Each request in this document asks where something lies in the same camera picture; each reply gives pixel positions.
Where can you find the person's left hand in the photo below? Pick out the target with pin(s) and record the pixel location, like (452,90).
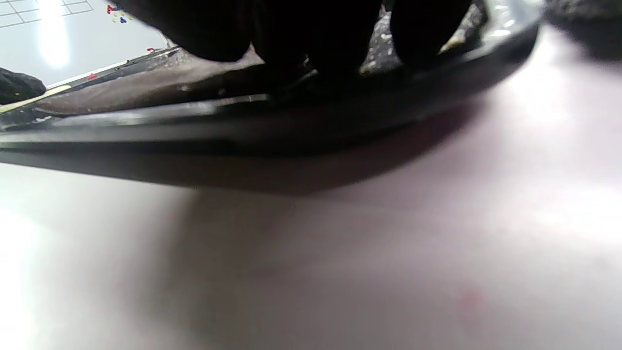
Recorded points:
(19,85)

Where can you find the person's right hand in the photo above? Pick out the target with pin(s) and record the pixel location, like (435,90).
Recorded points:
(301,29)

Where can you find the brown leather bag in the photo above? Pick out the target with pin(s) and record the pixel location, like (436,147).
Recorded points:
(146,85)

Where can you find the white board with magnets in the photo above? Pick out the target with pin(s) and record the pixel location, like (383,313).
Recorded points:
(87,34)

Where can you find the black plastic tray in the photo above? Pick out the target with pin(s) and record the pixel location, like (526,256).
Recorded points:
(291,126)

